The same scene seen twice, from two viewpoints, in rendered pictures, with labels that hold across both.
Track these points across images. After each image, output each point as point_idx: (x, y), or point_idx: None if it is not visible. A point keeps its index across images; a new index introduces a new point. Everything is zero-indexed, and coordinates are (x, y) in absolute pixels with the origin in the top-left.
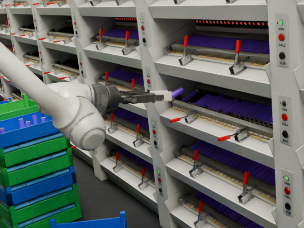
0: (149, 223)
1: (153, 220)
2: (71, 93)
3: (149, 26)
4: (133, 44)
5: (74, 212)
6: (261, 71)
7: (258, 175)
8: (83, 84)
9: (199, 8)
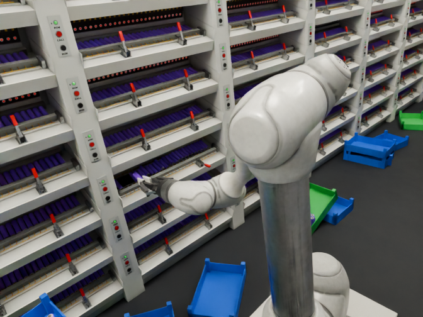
0: (121, 311)
1: (118, 309)
2: (204, 182)
3: (101, 139)
4: (36, 180)
5: None
6: (204, 122)
7: None
8: (178, 182)
9: (167, 101)
